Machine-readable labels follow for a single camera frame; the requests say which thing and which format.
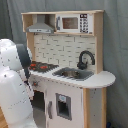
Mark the black stovetop red burners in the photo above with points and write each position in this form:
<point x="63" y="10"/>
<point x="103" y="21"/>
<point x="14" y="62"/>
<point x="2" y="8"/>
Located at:
<point x="41" y="67"/>

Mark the black faucet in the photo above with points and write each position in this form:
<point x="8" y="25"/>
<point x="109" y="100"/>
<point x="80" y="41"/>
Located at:
<point x="82" y="64"/>

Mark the white cabinet door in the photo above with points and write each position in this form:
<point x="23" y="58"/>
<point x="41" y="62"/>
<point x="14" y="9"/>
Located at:
<point x="55" y="121"/>

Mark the toy microwave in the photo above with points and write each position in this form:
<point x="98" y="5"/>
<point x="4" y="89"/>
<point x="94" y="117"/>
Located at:
<point x="74" y="23"/>

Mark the grey range hood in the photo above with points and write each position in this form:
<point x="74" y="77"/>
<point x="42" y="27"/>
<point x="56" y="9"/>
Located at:
<point x="40" y="26"/>

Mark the grey metal sink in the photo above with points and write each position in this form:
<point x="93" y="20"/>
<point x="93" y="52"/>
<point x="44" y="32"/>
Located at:
<point x="73" y="74"/>

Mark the red oven knob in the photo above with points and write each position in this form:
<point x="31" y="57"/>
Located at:
<point x="35" y="83"/>

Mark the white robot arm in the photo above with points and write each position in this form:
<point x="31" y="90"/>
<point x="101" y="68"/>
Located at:
<point x="14" y="99"/>

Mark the wooden toy kitchen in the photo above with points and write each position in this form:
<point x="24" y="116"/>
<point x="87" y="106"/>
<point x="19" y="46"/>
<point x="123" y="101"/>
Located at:
<point x="63" y="49"/>

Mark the grey ice dispenser panel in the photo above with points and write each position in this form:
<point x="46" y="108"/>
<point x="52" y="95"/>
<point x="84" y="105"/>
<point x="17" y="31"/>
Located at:
<point x="63" y="106"/>

